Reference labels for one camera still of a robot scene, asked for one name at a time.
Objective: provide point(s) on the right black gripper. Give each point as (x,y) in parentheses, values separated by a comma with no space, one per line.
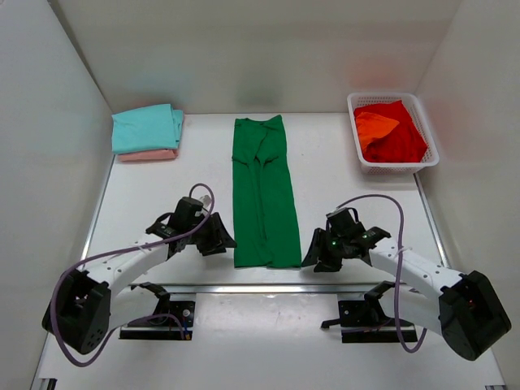
(318,256)

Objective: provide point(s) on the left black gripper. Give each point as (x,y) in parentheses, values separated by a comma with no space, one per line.
(219,237)

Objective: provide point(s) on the green t shirt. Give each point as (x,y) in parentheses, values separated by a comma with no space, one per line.
(264,214)

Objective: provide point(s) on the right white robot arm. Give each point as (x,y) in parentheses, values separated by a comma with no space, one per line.
(462,308)

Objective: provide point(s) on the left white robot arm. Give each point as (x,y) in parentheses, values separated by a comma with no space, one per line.
(96,298)

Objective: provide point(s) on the folded pink t shirt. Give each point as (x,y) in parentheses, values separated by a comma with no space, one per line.
(156,155)

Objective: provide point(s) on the folded teal t shirt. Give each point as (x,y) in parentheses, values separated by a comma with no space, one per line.
(157,127)

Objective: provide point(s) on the white plastic basket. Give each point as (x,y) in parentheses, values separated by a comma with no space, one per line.
(413,106)

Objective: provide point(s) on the orange t shirt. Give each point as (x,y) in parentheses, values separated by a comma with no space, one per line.
(373,127)

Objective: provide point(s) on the red t shirt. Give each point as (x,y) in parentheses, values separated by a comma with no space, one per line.
(403,145)

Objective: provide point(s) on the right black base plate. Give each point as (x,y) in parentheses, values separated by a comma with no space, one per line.
(359,324)

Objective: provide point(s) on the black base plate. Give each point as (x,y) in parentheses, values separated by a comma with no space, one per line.
(359,324)
(164,328)

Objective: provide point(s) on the aluminium table rail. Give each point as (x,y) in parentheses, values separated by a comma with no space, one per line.
(184,288)

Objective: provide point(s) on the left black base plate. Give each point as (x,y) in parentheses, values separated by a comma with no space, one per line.
(164,328)

